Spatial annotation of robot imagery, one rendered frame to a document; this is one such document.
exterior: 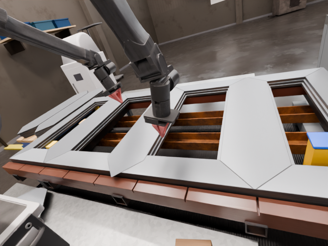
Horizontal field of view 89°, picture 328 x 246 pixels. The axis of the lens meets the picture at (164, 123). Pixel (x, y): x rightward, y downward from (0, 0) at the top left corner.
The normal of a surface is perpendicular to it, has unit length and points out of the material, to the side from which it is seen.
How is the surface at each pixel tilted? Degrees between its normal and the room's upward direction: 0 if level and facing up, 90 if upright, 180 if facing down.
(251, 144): 0
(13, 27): 94
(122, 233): 0
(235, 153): 0
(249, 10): 90
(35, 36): 88
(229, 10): 90
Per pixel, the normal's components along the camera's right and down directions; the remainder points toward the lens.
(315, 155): -0.34, 0.58
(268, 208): -0.27, -0.82
